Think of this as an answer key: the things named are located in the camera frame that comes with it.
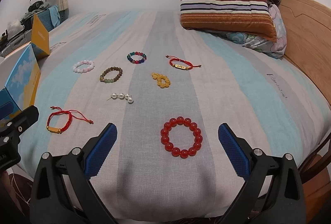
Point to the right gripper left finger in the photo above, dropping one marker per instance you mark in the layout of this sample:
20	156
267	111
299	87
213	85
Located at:
62	191

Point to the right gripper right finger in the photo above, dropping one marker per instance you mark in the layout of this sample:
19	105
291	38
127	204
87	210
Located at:
272	191

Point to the red cord bracelet gold tube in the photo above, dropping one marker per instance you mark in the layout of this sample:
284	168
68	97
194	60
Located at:
60	120

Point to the white pearl earrings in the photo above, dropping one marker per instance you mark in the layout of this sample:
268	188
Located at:
127	97

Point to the red cord bracelet gold bar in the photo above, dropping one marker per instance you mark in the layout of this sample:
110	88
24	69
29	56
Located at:
181	64

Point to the blue yellow cardboard box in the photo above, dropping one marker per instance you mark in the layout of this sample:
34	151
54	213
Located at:
20	73

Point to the grey suitcase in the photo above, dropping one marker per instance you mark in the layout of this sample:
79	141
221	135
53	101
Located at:
15	36

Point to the clutter pile on suitcases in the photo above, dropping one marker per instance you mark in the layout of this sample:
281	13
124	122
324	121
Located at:
26	21

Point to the teal suitcase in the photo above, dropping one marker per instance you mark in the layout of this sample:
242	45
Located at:
50	17

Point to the striped bed sheet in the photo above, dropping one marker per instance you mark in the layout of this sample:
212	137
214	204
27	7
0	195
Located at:
167	162

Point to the wooden headboard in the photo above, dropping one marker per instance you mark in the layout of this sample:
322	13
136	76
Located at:
307	23

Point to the striped red brown pillow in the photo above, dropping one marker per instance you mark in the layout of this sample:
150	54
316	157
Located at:
247	16

